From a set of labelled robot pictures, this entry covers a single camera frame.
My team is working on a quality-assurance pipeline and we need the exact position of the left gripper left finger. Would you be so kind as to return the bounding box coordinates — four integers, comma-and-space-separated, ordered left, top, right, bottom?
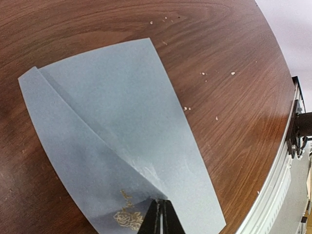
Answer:
137, 199, 161, 234

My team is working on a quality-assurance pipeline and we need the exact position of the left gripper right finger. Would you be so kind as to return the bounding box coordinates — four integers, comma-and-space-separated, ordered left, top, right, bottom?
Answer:
162, 200, 185, 234

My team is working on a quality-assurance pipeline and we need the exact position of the grey-blue envelope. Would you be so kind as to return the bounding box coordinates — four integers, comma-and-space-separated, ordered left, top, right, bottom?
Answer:
19, 38, 226, 234

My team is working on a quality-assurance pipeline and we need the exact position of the gold round seal sticker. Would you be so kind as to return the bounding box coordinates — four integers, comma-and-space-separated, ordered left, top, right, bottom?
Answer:
113, 190, 144, 231

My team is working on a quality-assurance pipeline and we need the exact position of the front aluminium rail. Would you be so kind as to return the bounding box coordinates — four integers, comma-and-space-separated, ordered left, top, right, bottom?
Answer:
237, 77, 310, 234

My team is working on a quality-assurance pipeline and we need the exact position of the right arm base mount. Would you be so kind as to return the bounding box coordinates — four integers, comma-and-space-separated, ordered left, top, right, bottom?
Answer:
286, 76, 312, 159

